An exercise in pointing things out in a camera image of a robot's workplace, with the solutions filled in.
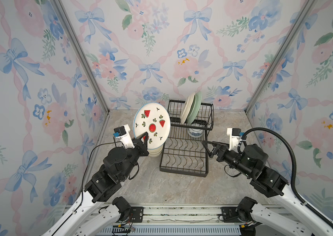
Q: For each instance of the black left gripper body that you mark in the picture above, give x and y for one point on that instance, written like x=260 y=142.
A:
x=138 y=151

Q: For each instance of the blue floral bowl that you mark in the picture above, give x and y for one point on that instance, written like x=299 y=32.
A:
x=195 y=133

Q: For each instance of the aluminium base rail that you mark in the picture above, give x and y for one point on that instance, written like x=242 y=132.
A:
x=183 y=220

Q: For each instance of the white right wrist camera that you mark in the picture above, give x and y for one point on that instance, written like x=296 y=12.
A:
x=235 y=139

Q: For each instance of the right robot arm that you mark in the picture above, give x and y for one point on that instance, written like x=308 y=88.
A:
x=270 y=183

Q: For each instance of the green plate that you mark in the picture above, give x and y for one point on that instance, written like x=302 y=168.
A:
x=194 y=108

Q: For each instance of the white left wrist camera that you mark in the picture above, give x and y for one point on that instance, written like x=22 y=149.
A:
x=122 y=134

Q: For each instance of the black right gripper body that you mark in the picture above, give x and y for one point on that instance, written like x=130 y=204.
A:
x=227 y=156

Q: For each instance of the cream plate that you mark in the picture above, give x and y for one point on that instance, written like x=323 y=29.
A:
x=187 y=106

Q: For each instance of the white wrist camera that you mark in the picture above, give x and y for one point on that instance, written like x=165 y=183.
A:
x=235 y=139
x=122 y=134

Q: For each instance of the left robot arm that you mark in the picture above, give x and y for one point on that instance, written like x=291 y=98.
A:
x=104 y=183

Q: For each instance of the aluminium corner post left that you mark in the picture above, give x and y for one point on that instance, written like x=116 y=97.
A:
x=65 y=21

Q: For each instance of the aluminium corner post right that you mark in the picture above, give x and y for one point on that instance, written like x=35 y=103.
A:
x=293 y=32

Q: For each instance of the aluminium corner post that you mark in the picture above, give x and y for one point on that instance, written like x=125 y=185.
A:
x=65 y=21
x=293 y=32

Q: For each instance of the black wire dish rack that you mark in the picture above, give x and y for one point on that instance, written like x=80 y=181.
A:
x=181 y=153

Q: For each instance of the white plate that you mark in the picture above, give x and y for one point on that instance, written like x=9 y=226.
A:
x=154 y=119

